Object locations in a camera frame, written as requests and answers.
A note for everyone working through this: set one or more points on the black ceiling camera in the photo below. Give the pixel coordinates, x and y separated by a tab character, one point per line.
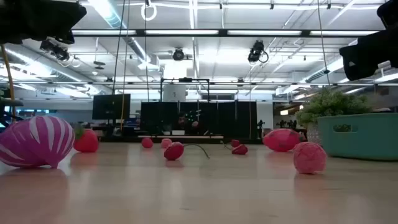
178	54
56	49
256	51

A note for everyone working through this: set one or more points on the teal plastic container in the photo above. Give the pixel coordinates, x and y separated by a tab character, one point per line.
360	137

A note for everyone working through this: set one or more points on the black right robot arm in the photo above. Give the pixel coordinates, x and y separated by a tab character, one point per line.
388	12

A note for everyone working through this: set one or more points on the black rail with light strips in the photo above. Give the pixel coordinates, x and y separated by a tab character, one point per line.
140	32

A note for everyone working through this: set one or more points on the green potted plant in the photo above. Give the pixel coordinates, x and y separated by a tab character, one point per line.
329	105

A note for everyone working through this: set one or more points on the red toy dragon fruit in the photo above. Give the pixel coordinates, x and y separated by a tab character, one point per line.
281	140

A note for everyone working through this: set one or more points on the pink textured ball fruit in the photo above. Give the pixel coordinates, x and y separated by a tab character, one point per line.
309	157

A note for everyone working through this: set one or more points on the black tripod stand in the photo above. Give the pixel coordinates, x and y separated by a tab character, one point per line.
260	126

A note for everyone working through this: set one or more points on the small pink fruit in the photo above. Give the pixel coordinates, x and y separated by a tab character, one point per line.
166	143

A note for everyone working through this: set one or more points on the white box unit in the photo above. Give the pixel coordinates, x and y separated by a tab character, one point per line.
174	92

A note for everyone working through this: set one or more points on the black monitor on stand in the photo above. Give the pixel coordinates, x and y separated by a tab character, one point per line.
110	107

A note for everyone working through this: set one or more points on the black partition wall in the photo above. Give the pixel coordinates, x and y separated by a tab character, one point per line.
217	119

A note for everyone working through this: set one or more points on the red cherry with stem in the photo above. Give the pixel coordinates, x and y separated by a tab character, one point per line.
173	151
240	150

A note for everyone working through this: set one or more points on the red toy strawberry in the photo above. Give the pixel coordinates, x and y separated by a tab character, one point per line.
87	141

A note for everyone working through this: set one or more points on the purple white striped onion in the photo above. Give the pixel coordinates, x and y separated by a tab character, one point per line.
34	141

